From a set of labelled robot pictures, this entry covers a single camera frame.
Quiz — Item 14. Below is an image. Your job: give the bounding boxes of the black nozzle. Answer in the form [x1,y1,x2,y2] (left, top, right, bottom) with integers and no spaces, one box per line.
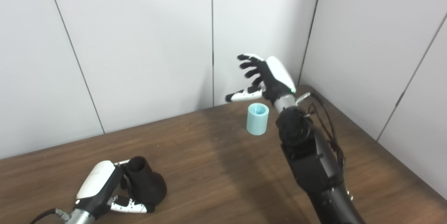
[126,156,167,206]

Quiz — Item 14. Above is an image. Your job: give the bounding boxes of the white and black left hand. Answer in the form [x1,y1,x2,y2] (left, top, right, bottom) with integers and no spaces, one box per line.
[74,159,156,217]

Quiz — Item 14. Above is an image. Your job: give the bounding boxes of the white and black right hand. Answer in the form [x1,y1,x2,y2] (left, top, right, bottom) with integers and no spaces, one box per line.
[225,53,297,107]

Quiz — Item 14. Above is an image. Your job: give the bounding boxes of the light-blue hose piece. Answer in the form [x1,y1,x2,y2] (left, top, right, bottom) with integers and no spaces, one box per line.
[246,103,270,136]

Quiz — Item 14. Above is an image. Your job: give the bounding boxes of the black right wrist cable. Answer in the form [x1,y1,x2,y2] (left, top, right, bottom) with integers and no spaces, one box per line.
[295,91,346,182]

